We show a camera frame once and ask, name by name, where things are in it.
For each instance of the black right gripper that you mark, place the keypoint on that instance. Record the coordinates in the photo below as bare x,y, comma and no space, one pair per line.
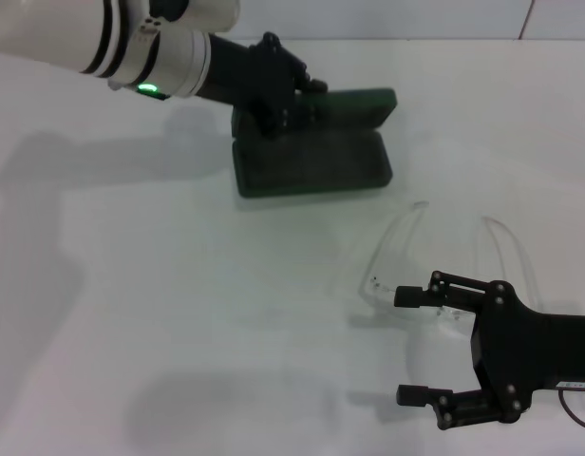
534,351

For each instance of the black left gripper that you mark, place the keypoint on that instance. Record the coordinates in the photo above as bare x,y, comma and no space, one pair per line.
254,76

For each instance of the clear transparent glasses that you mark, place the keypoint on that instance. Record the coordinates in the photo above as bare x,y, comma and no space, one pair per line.
383,305

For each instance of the dark green glasses case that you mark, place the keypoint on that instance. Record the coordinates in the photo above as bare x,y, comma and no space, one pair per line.
321,166

